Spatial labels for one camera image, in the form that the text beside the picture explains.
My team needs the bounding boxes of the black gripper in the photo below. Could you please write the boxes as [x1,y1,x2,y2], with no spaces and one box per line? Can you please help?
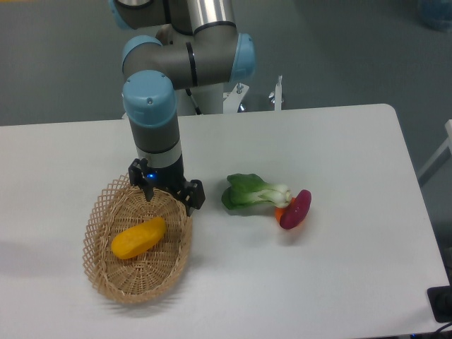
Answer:
[128,155,206,217]

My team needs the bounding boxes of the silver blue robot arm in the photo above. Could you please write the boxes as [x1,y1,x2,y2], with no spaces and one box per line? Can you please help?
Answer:
[109,1,256,214]

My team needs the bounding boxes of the yellow mango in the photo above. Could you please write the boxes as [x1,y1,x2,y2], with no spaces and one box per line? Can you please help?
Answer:
[111,217,167,260]

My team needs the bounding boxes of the woven wicker basket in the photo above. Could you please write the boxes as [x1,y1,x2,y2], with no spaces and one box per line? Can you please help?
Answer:
[83,175,192,304]

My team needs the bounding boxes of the green bok choy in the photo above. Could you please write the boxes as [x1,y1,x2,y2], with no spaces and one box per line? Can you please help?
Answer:
[221,173,293,210]

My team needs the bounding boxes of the orange carrot piece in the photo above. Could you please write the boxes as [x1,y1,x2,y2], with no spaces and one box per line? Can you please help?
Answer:
[274,197,296,222]

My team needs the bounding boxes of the purple sweet potato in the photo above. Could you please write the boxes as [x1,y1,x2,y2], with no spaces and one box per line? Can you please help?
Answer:
[279,189,312,230]

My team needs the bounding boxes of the black device at edge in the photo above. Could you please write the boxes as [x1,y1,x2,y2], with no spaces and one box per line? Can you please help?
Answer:
[427,286,451,323]

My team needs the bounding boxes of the blue container in background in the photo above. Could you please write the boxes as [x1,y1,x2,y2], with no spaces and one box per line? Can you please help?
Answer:
[417,0,451,32]

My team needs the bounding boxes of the white furniture frame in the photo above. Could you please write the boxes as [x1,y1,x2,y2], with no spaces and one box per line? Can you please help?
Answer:
[417,119,451,187]

